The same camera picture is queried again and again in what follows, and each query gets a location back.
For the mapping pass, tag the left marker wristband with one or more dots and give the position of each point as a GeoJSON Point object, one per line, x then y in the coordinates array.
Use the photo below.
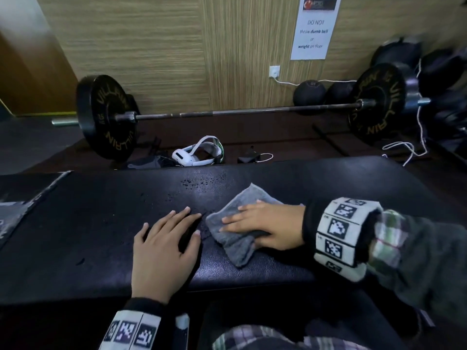
{"type": "Point", "coordinates": [131, 331]}

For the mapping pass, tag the person's plaid shirt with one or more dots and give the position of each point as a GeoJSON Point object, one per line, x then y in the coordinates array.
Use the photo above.
{"type": "Point", "coordinates": [248, 339]}

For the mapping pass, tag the person's right hand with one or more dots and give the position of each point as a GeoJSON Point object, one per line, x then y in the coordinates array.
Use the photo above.
{"type": "Point", "coordinates": [277, 224]}

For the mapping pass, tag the orange wooden door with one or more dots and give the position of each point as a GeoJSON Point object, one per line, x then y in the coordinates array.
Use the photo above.
{"type": "Point", "coordinates": [33, 80]}

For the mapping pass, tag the large white paper notice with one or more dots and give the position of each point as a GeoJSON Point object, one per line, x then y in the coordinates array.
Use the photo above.
{"type": "Point", "coordinates": [315, 36]}

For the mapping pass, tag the person's right forearm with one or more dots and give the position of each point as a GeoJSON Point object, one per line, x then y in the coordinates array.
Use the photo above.
{"type": "Point", "coordinates": [430, 258]}

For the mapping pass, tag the black adjustable dumbbell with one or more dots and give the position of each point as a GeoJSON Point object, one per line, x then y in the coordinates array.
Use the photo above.
{"type": "Point", "coordinates": [452, 120]}

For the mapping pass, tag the right marker wristband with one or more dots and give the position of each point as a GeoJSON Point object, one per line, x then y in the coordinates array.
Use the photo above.
{"type": "Point", "coordinates": [339, 233]}

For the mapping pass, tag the black ball purple patch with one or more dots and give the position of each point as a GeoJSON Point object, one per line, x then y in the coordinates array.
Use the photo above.
{"type": "Point", "coordinates": [441, 69]}

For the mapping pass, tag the small black medicine ball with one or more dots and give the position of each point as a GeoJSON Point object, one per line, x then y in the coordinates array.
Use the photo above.
{"type": "Point", "coordinates": [309, 92]}
{"type": "Point", "coordinates": [339, 92]}

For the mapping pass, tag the black power adapter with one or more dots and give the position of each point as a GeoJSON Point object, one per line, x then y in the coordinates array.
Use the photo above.
{"type": "Point", "coordinates": [248, 158]}

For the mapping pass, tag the black yellow print weight plate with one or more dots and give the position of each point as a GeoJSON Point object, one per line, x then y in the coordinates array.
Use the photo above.
{"type": "Point", "coordinates": [105, 134]}
{"type": "Point", "coordinates": [386, 116]}

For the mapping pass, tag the white headset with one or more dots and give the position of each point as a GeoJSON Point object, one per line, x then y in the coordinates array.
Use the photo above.
{"type": "Point", "coordinates": [182, 158]}

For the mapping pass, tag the marker wristband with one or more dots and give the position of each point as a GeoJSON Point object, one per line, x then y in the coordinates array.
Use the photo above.
{"type": "Point", "coordinates": [339, 233]}
{"type": "Point", "coordinates": [131, 331]}

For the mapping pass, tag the grey cleaning cloth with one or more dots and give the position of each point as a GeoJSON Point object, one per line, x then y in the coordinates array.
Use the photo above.
{"type": "Point", "coordinates": [237, 247]}

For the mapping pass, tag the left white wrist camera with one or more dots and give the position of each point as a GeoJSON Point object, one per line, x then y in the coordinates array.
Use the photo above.
{"type": "Point", "coordinates": [182, 328]}

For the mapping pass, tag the person's left hand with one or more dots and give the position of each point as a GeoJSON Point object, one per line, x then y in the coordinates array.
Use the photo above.
{"type": "Point", "coordinates": [157, 266]}

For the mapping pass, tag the white wall socket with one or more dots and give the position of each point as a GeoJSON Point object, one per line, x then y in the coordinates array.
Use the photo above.
{"type": "Point", "coordinates": [274, 71]}

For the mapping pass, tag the black bench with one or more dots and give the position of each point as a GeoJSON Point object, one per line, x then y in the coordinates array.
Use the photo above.
{"type": "Point", "coordinates": [91, 233]}

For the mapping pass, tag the person's dark trousers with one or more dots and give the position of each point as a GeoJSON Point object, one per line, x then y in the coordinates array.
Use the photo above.
{"type": "Point", "coordinates": [292, 309]}

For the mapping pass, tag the black ball grey patch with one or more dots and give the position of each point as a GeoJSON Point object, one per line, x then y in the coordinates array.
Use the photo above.
{"type": "Point", "coordinates": [396, 52]}

